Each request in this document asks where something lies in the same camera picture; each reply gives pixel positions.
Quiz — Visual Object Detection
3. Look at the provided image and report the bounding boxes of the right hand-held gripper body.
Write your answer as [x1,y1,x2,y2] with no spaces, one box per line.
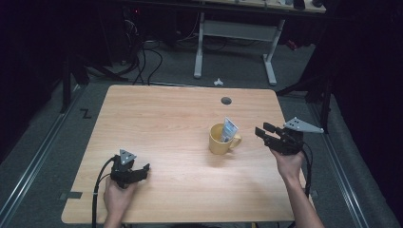
[265,116,325,157]

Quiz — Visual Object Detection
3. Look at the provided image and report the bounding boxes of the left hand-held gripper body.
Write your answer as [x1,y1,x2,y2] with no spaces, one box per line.
[109,149,138,190]

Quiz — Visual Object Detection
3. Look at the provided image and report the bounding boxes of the white and blue tube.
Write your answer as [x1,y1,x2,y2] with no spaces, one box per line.
[219,116,240,143]

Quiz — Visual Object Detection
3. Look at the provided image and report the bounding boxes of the yellow mug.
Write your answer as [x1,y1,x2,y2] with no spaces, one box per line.
[208,123,242,156]

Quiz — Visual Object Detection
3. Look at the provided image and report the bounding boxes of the person's right hand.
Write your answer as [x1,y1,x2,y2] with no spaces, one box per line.
[270,147,306,186]

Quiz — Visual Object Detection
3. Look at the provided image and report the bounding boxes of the person's left hand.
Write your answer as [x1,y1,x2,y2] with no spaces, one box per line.
[103,176,138,220]

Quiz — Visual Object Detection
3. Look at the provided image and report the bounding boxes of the black metal stand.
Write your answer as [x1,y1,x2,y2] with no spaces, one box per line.
[59,51,129,115]
[275,70,337,135]

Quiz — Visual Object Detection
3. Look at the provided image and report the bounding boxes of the white-framed desk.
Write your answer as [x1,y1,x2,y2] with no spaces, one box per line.
[193,0,327,86]

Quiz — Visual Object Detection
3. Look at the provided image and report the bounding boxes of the dark computer tower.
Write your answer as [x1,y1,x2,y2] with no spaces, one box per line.
[121,5,145,66]

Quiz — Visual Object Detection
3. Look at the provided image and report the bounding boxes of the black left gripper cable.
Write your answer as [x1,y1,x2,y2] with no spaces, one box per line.
[91,156,117,228]

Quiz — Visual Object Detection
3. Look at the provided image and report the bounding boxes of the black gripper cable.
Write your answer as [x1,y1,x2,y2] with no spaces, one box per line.
[299,142,315,198]
[91,156,117,228]

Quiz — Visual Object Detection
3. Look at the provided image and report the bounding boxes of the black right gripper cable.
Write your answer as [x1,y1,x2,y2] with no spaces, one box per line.
[299,142,315,198]

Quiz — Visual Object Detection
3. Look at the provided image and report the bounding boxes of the metal floor rail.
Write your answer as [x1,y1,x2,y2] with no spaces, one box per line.
[307,102,371,228]
[0,85,87,223]

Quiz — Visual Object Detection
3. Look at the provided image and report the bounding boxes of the black floor cables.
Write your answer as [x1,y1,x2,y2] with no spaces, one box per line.
[131,37,164,86]

